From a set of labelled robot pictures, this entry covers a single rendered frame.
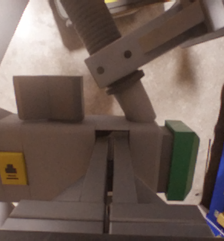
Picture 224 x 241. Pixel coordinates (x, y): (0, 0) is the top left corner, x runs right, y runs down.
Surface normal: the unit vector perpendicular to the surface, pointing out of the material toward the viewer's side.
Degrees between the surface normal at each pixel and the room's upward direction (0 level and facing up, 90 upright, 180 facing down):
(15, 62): 0
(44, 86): 6
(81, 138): 22
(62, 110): 39
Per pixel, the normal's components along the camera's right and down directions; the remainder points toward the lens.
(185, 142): -0.03, 0.29
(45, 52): 0.36, 0.28
